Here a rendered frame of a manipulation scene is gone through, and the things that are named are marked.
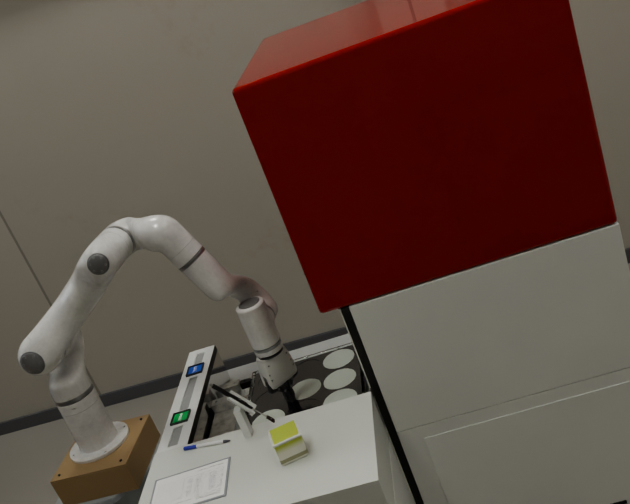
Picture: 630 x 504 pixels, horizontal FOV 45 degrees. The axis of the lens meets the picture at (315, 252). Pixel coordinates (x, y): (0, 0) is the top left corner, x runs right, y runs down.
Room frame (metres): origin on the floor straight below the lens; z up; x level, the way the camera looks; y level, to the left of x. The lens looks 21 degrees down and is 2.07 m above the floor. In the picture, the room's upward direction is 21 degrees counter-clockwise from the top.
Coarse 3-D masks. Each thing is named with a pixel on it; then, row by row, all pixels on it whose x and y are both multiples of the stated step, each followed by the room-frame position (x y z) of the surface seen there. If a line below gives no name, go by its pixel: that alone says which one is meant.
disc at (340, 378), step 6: (336, 372) 1.99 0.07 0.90; (342, 372) 1.98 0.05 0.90; (348, 372) 1.97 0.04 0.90; (354, 372) 1.96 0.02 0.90; (330, 378) 1.97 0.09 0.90; (336, 378) 1.96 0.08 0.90; (342, 378) 1.95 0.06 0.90; (348, 378) 1.94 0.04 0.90; (354, 378) 1.93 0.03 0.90; (324, 384) 1.96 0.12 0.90; (330, 384) 1.94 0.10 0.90; (336, 384) 1.93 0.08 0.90; (342, 384) 1.92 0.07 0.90
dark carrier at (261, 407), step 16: (304, 368) 2.09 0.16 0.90; (320, 368) 2.05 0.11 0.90; (336, 368) 2.02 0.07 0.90; (352, 368) 1.98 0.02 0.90; (256, 384) 2.10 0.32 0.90; (352, 384) 1.90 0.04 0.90; (256, 400) 2.01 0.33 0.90; (272, 400) 1.98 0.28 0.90; (304, 400) 1.91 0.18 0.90; (320, 400) 1.88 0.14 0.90; (256, 416) 1.93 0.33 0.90
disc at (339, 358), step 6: (330, 354) 2.11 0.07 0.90; (336, 354) 2.09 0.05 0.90; (342, 354) 2.08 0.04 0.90; (348, 354) 2.07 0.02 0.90; (324, 360) 2.09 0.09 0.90; (330, 360) 2.07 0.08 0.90; (336, 360) 2.06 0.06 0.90; (342, 360) 2.05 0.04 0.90; (348, 360) 2.03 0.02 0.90; (324, 366) 2.05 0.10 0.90; (330, 366) 2.04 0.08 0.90; (336, 366) 2.03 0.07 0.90
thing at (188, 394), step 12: (204, 348) 2.36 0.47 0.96; (192, 360) 2.31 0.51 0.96; (204, 360) 2.27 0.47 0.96; (204, 372) 2.19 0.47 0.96; (180, 384) 2.17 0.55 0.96; (192, 384) 2.15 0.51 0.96; (180, 396) 2.10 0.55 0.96; (192, 396) 2.07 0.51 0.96; (180, 408) 2.03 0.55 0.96; (192, 408) 2.00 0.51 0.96; (168, 420) 1.99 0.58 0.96; (192, 420) 1.93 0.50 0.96; (168, 432) 1.92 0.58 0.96; (180, 432) 1.90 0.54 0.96; (168, 444) 1.86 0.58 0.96; (180, 444) 1.84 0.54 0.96
